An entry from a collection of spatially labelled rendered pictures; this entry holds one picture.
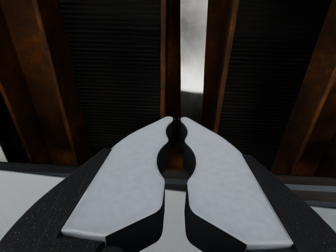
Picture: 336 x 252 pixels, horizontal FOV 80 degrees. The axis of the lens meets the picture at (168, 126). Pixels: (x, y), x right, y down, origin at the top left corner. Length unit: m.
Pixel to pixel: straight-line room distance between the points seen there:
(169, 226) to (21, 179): 0.13
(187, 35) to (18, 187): 0.22
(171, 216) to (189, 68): 0.16
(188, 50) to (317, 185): 0.18
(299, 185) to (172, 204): 0.12
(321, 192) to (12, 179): 0.27
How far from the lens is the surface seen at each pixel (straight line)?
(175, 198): 0.18
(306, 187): 0.23
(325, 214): 0.23
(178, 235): 0.22
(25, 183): 0.21
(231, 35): 0.25
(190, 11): 0.24
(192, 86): 0.25
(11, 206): 0.24
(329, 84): 0.31
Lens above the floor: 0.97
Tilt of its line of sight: 60 degrees down
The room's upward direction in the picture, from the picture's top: 175 degrees counter-clockwise
